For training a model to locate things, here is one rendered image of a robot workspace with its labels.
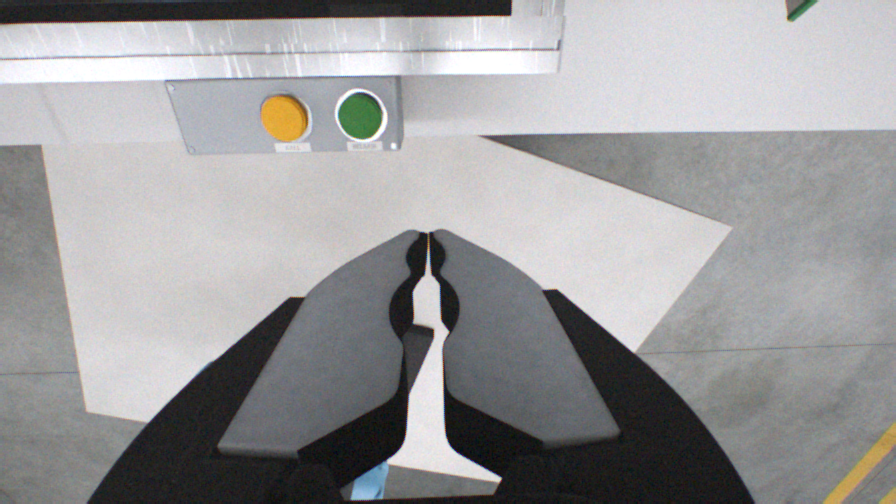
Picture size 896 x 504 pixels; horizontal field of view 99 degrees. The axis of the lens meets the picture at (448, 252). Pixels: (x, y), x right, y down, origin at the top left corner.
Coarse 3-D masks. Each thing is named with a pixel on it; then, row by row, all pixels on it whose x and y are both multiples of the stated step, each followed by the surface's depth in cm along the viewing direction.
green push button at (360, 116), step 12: (360, 96) 35; (348, 108) 35; (360, 108) 35; (372, 108) 35; (348, 120) 36; (360, 120) 36; (372, 120) 36; (348, 132) 36; (360, 132) 36; (372, 132) 36
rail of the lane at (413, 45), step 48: (0, 48) 33; (48, 48) 33; (96, 48) 34; (144, 48) 34; (192, 48) 34; (240, 48) 34; (288, 48) 34; (336, 48) 34; (384, 48) 35; (432, 48) 35; (480, 48) 35; (528, 48) 35
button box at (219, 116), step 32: (192, 96) 35; (224, 96) 35; (256, 96) 36; (320, 96) 36; (384, 96) 36; (192, 128) 37; (224, 128) 37; (256, 128) 37; (320, 128) 37; (384, 128) 37
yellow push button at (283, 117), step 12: (276, 96) 35; (288, 96) 35; (264, 108) 35; (276, 108) 35; (288, 108) 35; (300, 108) 35; (264, 120) 36; (276, 120) 36; (288, 120) 36; (300, 120) 36; (276, 132) 36; (288, 132) 36; (300, 132) 36
